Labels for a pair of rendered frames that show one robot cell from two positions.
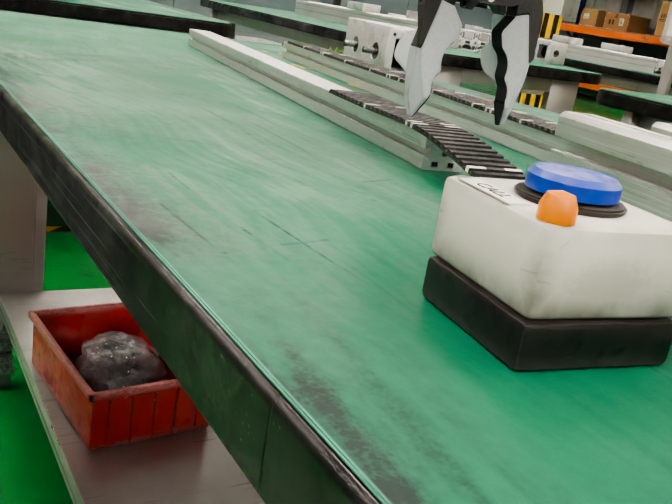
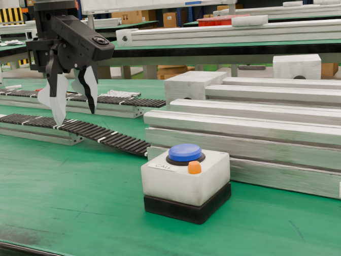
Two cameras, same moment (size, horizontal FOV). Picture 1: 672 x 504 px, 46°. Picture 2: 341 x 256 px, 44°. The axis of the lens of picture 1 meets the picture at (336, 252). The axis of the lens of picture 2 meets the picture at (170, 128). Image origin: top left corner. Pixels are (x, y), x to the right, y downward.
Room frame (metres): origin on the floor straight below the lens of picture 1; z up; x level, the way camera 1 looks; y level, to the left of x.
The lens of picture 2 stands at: (-0.07, 0.16, 1.02)
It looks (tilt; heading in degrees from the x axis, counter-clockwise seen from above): 17 degrees down; 329
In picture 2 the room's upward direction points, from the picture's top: 5 degrees counter-clockwise
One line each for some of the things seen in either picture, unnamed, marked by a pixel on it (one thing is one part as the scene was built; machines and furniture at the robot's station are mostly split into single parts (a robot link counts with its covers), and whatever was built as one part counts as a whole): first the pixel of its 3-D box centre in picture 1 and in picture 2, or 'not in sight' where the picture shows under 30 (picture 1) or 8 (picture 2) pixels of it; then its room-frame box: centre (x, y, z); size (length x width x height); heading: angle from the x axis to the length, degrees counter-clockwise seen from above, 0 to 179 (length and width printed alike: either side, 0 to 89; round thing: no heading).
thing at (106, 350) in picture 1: (119, 367); not in sight; (1.19, 0.33, 0.27); 0.31 x 0.21 x 0.10; 38
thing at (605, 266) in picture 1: (568, 264); (190, 178); (0.34, -0.10, 0.81); 0.10 x 0.08 x 0.06; 115
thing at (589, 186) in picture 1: (570, 192); (185, 155); (0.34, -0.10, 0.84); 0.04 x 0.04 x 0.02
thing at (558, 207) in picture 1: (558, 205); (194, 166); (0.30, -0.08, 0.85); 0.01 x 0.01 x 0.01
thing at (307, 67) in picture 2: not in sight; (296, 80); (0.60, -0.57, 0.83); 0.11 x 0.10 x 0.10; 134
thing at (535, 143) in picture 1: (396, 88); (3, 97); (1.20, -0.05, 0.79); 0.96 x 0.04 x 0.03; 25
